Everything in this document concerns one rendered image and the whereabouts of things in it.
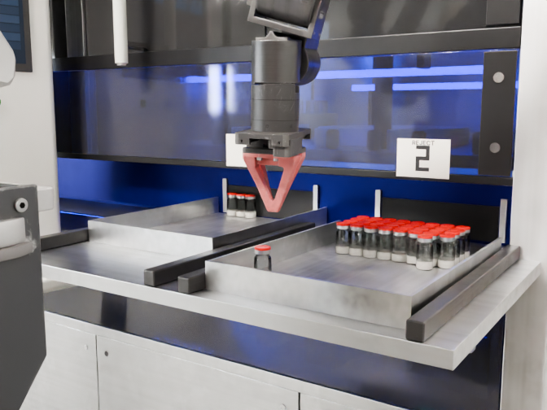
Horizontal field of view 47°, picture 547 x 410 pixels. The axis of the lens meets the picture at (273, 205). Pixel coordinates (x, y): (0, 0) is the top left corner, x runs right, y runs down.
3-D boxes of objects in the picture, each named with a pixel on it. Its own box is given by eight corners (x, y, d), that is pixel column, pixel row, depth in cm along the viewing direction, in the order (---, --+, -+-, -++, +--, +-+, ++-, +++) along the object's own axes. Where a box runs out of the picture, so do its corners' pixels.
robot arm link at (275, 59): (244, 30, 71) (292, 30, 69) (264, 34, 78) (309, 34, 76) (243, 92, 73) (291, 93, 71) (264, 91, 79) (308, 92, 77)
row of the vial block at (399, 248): (339, 250, 96) (340, 220, 95) (457, 267, 86) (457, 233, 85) (333, 253, 94) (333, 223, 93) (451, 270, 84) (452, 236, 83)
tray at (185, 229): (216, 213, 131) (216, 196, 131) (326, 225, 117) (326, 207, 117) (89, 241, 103) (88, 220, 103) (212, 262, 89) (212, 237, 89)
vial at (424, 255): (419, 265, 86) (420, 233, 86) (435, 268, 85) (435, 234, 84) (413, 268, 85) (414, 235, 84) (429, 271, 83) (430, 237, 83)
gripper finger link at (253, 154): (310, 206, 81) (312, 133, 79) (294, 218, 74) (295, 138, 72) (260, 202, 83) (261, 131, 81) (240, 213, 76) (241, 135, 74)
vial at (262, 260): (260, 279, 79) (260, 246, 79) (274, 281, 78) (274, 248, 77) (250, 283, 77) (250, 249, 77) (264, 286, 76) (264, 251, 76)
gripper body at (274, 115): (311, 143, 79) (312, 83, 78) (287, 151, 70) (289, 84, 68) (263, 141, 81) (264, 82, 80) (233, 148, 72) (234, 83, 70)
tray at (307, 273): (338, 241, 104) (339, 220, 103) (500, 261, 89) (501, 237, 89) (205, 289, 76) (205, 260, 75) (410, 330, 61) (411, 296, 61)
